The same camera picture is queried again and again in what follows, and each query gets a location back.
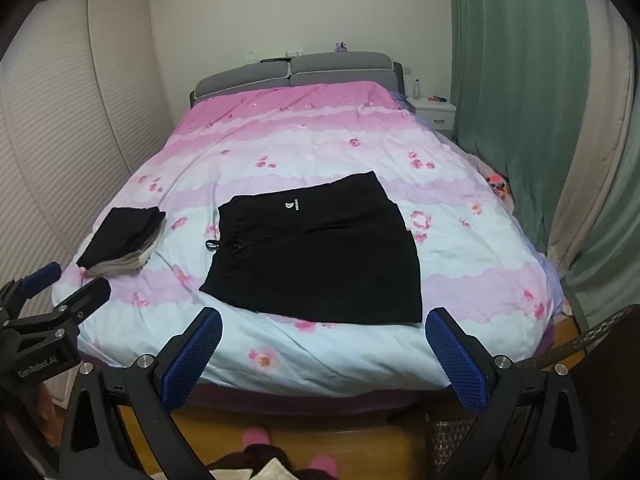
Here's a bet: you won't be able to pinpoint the colourful toy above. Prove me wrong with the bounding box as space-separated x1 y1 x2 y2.
486 172 512 200

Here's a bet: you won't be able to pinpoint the white louvered wardrobe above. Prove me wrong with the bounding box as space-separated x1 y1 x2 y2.
0 0 174 406

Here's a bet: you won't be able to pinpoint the white nightstand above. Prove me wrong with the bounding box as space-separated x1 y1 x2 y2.
407 95 457 134

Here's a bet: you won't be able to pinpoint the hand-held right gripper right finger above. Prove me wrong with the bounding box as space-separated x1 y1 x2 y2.
425 306 593 480

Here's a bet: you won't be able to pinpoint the bed with pink floral duvet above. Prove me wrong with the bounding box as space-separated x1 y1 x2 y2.
52 80 557 397

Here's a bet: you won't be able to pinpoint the folded black pants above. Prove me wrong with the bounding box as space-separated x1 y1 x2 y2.
76 206 167 269

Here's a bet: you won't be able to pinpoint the grey padded headboard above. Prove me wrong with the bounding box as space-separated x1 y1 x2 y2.
190 51 405 108

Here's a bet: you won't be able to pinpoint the green curtain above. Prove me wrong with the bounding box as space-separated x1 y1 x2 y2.
446 0 640 316

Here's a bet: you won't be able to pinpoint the folded beige cloth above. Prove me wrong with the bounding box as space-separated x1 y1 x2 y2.
87 222 167 278

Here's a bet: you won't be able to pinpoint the pink slipper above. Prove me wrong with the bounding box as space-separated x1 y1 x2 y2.
242 426 274 449
308 452 340 479

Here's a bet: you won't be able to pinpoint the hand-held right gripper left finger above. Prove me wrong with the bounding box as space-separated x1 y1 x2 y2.
60 306 223 480

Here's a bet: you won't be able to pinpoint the black pants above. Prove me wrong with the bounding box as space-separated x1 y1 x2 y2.
76 206 167 269
199 170 424 324

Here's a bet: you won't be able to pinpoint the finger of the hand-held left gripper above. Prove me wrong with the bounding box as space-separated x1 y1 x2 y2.
0 261 62 318
51 277 112 328

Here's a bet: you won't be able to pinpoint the beige curtain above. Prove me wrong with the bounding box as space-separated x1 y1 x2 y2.
546 0 637 267

